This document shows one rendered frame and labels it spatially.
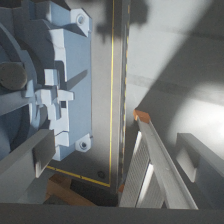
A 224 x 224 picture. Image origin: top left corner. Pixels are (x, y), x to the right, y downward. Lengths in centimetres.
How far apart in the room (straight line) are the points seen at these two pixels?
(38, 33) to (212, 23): 73
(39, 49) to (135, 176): 69
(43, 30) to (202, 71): 71
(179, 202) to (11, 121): 46
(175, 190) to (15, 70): 49
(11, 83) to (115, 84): 34
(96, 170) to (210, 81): 68
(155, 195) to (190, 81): 56
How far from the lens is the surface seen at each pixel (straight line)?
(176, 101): 93
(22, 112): 48
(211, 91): 93
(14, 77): 39
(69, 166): 85
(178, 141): 17
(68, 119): 55
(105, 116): 65
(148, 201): 67
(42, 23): 59
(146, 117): 89
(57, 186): 130
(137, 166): 85
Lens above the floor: 92
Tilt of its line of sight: 63 degrees down
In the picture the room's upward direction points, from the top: 119 degrees counter-clockwise
